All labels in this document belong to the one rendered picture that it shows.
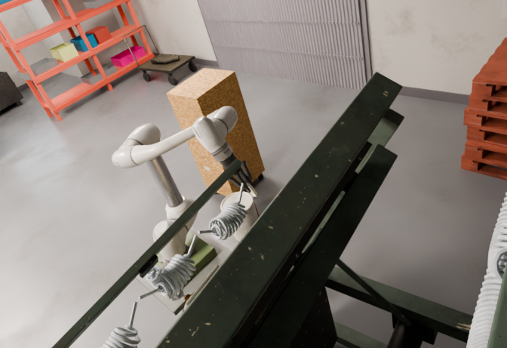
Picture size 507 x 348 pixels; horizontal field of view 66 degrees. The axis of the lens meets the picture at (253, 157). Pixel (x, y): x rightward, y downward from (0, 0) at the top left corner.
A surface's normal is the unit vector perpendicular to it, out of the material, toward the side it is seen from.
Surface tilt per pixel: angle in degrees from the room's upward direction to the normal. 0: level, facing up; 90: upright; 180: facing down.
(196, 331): 30
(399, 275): 0
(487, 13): 90
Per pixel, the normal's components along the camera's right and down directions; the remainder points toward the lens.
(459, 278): -0.25, -0.79
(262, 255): 0.18, -0.60
